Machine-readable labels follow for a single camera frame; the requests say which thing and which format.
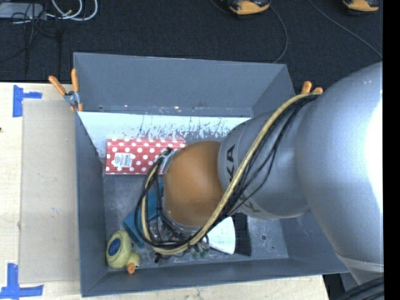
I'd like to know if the teal blue box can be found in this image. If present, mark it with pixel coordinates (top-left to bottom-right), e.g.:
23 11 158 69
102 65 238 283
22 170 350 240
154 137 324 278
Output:
122 179 166 249

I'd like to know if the yellow toy duck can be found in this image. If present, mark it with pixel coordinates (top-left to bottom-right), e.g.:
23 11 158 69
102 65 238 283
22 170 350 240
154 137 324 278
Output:
106 229 142 275

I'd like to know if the red white-dotted box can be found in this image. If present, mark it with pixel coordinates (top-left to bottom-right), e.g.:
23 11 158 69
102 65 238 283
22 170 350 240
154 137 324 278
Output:
104 138 188 176

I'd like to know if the pale wood flat board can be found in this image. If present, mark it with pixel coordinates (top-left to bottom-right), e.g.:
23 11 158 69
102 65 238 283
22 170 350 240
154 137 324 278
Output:
18 98 82 284

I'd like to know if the grey metal bin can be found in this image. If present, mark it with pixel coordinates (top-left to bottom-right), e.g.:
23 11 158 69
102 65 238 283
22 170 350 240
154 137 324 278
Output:
72 52 349 298

